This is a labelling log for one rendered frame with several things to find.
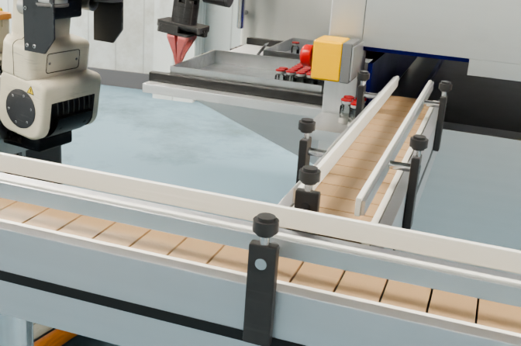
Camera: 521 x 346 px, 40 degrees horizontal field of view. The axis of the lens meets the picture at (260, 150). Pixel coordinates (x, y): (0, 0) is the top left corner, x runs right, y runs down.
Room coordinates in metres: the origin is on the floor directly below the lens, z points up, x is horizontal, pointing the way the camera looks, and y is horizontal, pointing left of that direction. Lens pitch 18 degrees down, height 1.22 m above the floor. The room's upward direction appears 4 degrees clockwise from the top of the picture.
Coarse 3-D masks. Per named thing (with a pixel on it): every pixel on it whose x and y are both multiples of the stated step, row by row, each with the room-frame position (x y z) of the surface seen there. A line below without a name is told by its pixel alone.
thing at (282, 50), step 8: (288, 40) 2.02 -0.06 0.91; (296, 40) 2.06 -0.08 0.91; (304, 40) 2.05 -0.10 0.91; (312, 40) 2.04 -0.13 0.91; (272, 48) 1.88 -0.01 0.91; (280, 48) 1.95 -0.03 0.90; (288, 48) 2.03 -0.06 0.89; (272, 56) 1.81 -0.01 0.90; (280, 56) 1.80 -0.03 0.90; (288, 56) 1.80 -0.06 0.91; (296, 56) 1.79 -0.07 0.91
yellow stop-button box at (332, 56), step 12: (324, 36) 1.31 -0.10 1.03; (336, 36) 1.32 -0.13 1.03; (324, 48) 1.26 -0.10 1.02; (336, 48) 1.26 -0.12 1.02; (348, 48) 1.25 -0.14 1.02; (312, 60) 1.27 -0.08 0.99; (324, 60) 1.26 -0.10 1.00; (336, 60) 1.26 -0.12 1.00; (348, 60) 1.25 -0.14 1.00; (312, 72) 1.27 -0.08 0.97; (324, 72) 1.26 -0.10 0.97; (336, 72) 1.25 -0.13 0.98; (348, 72) 1.25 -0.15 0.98
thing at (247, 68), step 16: (176, 64) 1.55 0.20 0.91; (192, 64) 1.63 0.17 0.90; (208, 64) 1.72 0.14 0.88; (224, 64) 1.75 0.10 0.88; (240, 64) 1.75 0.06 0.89; (256, 64) 1.73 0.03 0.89; (272, 64) 1.72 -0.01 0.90; (288, 64) 1.71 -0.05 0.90; (224, 80) 1.49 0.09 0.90; (240, 80) 1.48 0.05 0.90; (256, 80) 1.47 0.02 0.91; (272, 80) 1.45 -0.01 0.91
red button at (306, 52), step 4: (308, 44) 1.31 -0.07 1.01; (304, 48) 1.30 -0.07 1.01; (308, 48) 1.30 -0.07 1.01; (312, 48) 1.30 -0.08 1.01; (300, 52) 1.30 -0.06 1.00; (304, 52) 1.29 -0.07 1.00; (308, 52) 1.29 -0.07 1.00; (312, 52) 1.31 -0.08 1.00; (300, 56) 1.29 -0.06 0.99; (304, 56) 1.29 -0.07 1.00; (308, 56) 1.29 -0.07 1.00; (300, 60) 1.30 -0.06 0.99; (304, 60) 1.29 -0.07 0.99; (308, 60) 1.29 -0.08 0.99; (304, 64) 1.30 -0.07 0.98; (308, 64) 1.29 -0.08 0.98
